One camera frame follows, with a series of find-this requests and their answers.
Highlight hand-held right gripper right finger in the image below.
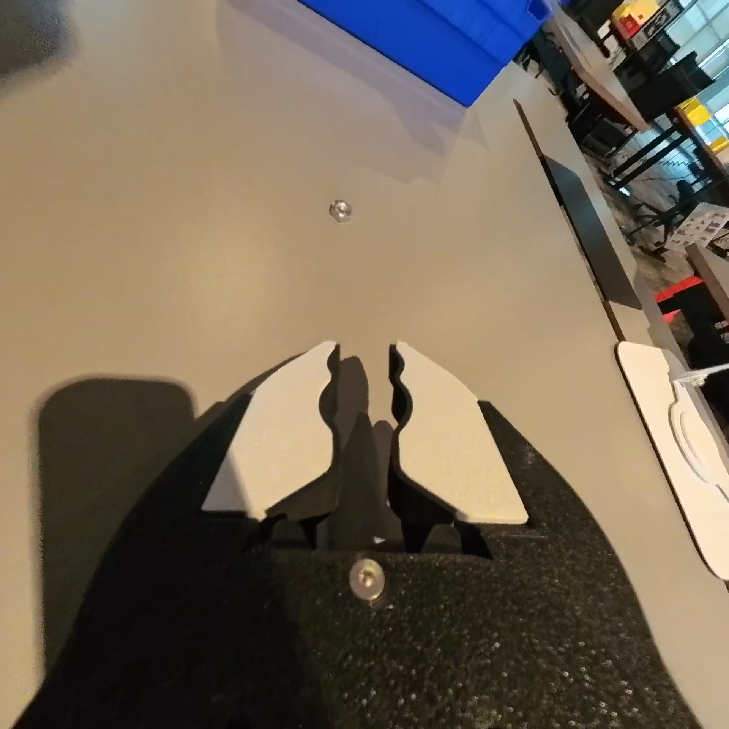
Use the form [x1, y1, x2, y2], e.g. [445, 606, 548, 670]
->
[388, 340, 529, 527]

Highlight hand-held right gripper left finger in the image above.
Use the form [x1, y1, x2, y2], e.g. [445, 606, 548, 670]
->
[201, 340, 342, 519]

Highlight white base document stand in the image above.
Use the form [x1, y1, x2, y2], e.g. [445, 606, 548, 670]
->
[617, 340, 729, 582]

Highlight black desk inset panel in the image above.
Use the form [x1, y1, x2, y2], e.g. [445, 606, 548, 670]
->
[541, 154, 642, 311]

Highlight small orange object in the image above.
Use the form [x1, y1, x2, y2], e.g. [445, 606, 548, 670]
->
[655, 276, 709, 322]

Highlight long wooden desk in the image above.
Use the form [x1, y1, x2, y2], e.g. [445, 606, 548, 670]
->
[547, 9, 652, 132]

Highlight yellow storage bin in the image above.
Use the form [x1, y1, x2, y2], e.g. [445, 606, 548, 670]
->
[677, 97, 714, 128]
[613, 0, 664, 37]

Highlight large blue plastic bin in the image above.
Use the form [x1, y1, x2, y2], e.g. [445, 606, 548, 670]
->
[299, 0, 553, 109]

